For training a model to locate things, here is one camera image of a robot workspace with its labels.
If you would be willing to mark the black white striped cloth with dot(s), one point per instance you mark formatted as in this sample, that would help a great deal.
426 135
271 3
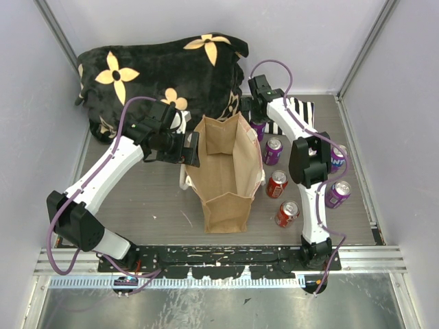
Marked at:
302 113

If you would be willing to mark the black floral plush blanket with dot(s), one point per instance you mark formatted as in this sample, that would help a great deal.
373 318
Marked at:
199 74

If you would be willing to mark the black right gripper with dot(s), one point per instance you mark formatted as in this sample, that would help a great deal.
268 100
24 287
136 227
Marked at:
247 104

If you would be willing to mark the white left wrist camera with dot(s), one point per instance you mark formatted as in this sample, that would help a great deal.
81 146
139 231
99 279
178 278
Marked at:
179 124

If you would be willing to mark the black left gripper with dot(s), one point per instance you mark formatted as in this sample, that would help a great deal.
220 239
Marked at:
187 155

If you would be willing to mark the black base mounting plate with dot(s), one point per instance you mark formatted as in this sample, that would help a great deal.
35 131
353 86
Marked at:
219 262

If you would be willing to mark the red Coke can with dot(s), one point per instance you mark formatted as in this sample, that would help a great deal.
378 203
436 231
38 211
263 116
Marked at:
287 213
277 184

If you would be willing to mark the purple Fanta can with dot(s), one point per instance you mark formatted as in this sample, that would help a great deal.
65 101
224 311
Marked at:
259 128
339 192
272 153
337 159

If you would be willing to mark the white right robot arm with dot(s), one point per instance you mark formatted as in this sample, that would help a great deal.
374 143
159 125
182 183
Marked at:
309 168

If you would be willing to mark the brown burlap canvas bag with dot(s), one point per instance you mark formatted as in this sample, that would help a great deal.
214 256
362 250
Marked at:
230 173

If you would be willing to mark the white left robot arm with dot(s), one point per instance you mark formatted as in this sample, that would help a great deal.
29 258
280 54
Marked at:
72 214

